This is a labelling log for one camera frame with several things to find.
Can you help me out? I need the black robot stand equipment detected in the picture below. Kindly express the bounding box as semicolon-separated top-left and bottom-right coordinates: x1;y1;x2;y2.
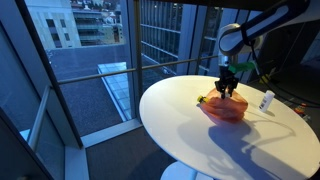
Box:
258;19;320;118

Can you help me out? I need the small yellow capped item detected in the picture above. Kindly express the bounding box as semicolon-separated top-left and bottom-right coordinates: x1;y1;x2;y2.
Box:
196;95;210;105

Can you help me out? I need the small orange black tool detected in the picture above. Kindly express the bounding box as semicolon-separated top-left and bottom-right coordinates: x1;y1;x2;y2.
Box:
294;102;308;116

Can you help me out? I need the white table pedestal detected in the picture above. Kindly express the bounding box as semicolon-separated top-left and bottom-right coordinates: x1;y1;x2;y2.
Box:
159;160;214;180

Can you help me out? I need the grey metal window rail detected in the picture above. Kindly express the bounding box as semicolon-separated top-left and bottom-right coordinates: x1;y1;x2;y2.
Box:
57;54;222;85
27;85;52;152

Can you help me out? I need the white tube with green logo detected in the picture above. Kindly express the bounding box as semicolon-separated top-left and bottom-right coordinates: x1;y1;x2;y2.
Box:
258;89;276;113

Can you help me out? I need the orange translucent plastic bag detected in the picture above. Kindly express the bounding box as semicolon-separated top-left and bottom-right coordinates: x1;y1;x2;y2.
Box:
199;88;249;123

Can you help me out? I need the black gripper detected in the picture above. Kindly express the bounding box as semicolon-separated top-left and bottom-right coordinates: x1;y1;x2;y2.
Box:
214;73;240;100

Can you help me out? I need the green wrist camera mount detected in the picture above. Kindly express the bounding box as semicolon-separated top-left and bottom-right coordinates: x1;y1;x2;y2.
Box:
227;61;257;75

